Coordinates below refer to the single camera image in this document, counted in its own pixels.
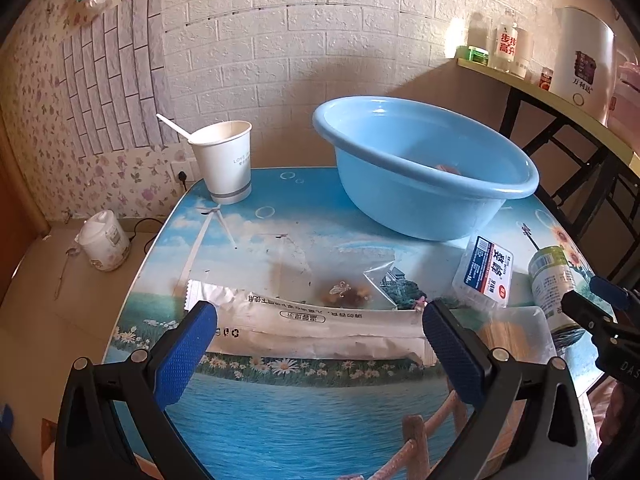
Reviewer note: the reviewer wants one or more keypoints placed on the white paper cup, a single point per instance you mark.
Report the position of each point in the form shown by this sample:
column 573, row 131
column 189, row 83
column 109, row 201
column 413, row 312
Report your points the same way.
column 225, row 165

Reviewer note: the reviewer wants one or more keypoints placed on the folding table with yellow top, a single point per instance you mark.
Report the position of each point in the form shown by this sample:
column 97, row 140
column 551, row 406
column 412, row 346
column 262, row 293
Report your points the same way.
column 565, row 105

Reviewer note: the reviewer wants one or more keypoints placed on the white plastic spoon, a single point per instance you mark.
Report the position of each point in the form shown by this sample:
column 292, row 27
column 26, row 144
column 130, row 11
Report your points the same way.
column 172, row 126

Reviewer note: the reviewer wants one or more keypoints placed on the green labelled can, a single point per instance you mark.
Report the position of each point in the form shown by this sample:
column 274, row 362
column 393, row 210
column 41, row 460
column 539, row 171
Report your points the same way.
column 547, row 285

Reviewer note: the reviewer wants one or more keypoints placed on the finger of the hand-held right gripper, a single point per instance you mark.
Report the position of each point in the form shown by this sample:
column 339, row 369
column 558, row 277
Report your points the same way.
column 610, row 292
column 587, row 312

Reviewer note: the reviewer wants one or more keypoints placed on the white electric kettle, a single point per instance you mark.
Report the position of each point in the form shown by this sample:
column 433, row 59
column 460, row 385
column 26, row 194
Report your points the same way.
column 582, row 60

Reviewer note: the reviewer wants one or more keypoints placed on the light blue plastic basin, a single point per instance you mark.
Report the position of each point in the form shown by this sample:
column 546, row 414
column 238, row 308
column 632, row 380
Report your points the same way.
column 425, row 205

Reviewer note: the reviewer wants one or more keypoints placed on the clear pack of toothpicks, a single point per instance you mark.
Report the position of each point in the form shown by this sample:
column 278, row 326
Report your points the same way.
column 520, row 335

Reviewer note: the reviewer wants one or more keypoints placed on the glass bottle with red label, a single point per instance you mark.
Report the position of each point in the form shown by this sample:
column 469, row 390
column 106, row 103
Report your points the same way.
column 506, row 45

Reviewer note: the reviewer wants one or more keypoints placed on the small red jar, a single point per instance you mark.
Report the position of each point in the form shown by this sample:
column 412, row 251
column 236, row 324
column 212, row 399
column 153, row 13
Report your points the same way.
column 546, row 80

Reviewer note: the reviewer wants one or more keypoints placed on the pink kitchen appliance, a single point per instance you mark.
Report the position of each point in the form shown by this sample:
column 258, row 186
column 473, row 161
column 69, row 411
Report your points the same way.
column 627, row 105

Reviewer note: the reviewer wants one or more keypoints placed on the clear plastic food bag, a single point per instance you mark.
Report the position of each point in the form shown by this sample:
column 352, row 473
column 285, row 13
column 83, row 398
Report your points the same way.
column 345, row 277

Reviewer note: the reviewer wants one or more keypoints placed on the white wall outlet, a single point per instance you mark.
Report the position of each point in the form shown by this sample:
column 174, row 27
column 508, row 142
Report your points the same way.
column 182, row 175

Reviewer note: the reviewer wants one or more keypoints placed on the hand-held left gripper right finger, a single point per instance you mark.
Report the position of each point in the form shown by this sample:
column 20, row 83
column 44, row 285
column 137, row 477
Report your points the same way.
column 450, row 355

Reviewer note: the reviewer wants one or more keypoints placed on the toothpick box with blue label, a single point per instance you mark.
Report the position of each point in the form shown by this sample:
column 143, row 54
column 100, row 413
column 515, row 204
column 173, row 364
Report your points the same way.
column 482, row 275

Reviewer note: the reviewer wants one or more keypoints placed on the small pinkish item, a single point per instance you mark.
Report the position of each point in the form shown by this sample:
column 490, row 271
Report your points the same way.
column 447, row 168

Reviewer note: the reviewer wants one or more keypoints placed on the stack of clear plastic cups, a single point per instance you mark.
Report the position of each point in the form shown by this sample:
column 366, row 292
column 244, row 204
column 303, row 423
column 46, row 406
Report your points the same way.
column 522, row 60

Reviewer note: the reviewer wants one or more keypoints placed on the long white snack wrapper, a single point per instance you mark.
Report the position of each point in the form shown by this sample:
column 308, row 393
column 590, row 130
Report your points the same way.
column 325, row 330

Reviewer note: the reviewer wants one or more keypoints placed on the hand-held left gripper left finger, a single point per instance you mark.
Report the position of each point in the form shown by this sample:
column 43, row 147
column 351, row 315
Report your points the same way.
column 185, row 355

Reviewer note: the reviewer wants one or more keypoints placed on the small green jar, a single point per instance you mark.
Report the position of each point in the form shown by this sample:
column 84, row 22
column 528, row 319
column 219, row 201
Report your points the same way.
column 478, row 55

